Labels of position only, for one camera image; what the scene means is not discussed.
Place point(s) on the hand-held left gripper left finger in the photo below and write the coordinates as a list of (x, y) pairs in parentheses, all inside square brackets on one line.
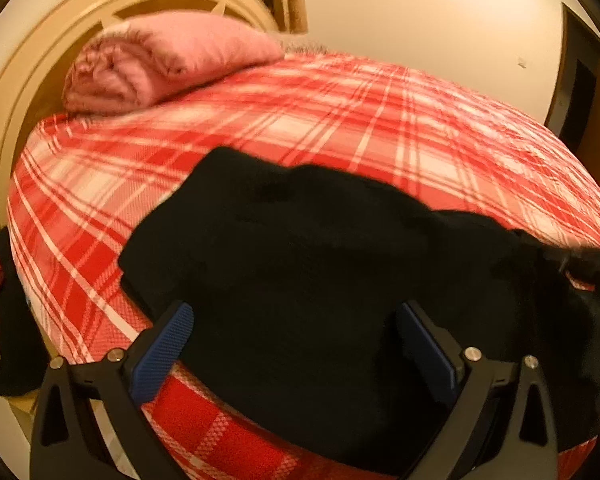
[(165, 345)]

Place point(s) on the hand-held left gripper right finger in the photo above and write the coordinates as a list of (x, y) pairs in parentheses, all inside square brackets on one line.
[(425, 352)]

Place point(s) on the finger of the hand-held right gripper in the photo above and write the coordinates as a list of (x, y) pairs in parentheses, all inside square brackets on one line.
[(587, 265)]

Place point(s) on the black pants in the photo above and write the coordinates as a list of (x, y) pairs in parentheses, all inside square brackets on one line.
[(305, 260)]

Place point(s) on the dark cloth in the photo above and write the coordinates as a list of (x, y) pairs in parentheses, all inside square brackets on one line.
[(15, 340)]

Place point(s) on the red plaid bed sheet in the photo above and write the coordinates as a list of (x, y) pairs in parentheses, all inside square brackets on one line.
[(280, 120)]

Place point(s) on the cream round headboard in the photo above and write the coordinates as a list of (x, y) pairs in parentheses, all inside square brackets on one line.
[(10, 100)]

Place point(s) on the pink folded blanket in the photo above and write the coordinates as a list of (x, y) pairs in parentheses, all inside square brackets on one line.
[(170, 55)]

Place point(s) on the dark wooden door frame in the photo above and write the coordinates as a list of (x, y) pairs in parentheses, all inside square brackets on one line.
[(570, 60)]

